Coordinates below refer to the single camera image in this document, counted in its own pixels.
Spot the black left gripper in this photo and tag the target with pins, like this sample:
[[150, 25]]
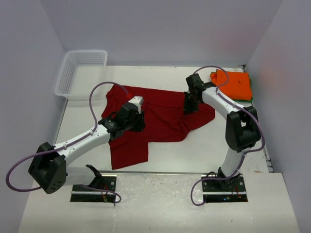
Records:
[[140, 125]]

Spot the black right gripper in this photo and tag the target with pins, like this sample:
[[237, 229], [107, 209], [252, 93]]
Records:
[[187, 108]]

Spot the dark red t shirt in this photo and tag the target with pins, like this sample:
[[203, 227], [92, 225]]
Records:
[[165, 121]]

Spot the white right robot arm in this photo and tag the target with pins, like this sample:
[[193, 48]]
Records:
[[242, 133]]

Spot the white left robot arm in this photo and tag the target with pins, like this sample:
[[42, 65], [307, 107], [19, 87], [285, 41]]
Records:
[[51, 167]]

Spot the folded orange t shirt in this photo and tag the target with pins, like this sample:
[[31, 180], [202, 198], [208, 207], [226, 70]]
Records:
[[234, 83]]

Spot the folded green t shirt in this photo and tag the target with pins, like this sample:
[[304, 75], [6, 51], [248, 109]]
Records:
[[250, 99]]

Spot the white plastic basket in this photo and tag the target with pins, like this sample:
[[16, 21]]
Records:
[[80, 72]]

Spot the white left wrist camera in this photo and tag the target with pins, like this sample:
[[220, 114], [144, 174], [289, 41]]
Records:
[[137, 101]]

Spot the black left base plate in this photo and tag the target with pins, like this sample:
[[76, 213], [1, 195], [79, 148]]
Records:
[[80, 194]]

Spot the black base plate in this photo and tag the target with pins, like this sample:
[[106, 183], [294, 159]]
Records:
[[232, 190], [80, 194]]

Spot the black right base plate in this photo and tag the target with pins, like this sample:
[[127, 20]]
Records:
[[232, 190]]

